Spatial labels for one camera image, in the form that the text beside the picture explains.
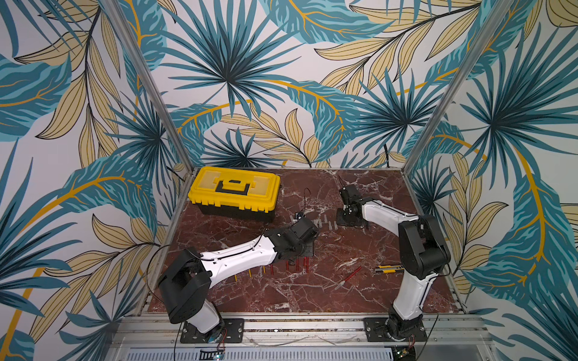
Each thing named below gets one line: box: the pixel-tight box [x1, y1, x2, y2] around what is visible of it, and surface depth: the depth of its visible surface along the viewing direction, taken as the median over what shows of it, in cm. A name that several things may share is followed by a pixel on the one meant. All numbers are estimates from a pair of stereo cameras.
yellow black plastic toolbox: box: [188, 166, 281, 222], surface depth 91 cm
